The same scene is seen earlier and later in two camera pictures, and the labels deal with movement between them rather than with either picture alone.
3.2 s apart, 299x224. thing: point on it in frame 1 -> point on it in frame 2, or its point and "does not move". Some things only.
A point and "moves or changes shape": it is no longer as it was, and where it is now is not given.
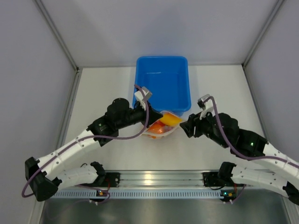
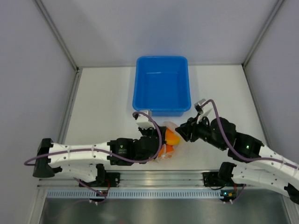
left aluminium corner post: x=43 y=9 does not move
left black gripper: x=154 y=116 -> x=154 y=131
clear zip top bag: x=168 y=122 -> x=173 y=141
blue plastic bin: x=167 y=78 does not move
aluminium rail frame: x=163 y=179 does not move
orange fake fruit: x=157 y=127 moves or changes shape
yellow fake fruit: x=170 y=119 -> x=171 y=138
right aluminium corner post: x=270 y=18 does not move
